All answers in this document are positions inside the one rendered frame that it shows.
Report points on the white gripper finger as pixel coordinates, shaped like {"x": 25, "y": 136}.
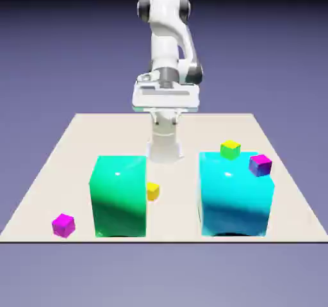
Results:
{"x": 154, "y": 118}
{"x": 176, "y": 118}

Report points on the small yellow cube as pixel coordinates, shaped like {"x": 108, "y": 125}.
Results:
{"x": 152, "y": 191}

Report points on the small lime cube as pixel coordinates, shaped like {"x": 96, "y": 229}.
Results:
{"x": 230, "y": 150}

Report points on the large cyan box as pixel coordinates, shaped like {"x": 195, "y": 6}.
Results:
{"x": 234, "y": 199}

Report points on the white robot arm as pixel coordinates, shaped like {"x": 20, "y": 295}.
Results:
{"x": 164, "y": 45}

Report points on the small magenta cube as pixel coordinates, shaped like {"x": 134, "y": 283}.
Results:
{"x": 63, "y": 225}

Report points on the large green box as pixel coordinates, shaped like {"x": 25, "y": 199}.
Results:
{"x": 118, "y": 196}

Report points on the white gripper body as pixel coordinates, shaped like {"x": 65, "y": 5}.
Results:
{"x": 166, "y": 99}

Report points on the small purple cube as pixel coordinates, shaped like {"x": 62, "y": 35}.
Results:
{"x": 260, "y": 165}

